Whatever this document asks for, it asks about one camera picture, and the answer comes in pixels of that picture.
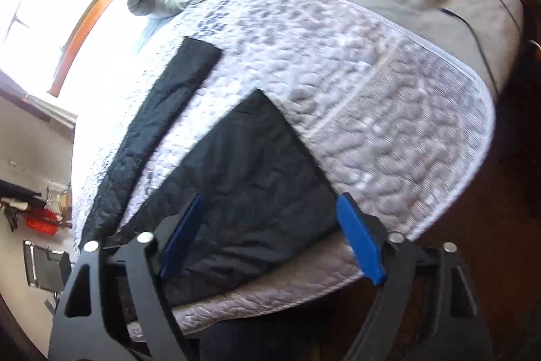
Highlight wooden coat rack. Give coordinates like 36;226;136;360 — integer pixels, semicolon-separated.
0;178;73;233

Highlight red basket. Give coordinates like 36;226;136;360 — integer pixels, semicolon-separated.
24;207;60;235

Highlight wooden framed window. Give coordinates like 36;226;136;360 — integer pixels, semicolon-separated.
1;0;113;97

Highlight black chrome chair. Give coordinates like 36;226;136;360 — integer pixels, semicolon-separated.
23;240;72;294

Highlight black quilted pants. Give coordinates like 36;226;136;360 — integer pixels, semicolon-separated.
81;38;337;306

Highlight black cable on bed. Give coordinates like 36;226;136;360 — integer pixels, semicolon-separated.
439;0;523;92

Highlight grey quilted bedspread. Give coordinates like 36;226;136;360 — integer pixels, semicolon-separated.
72;0;494;334

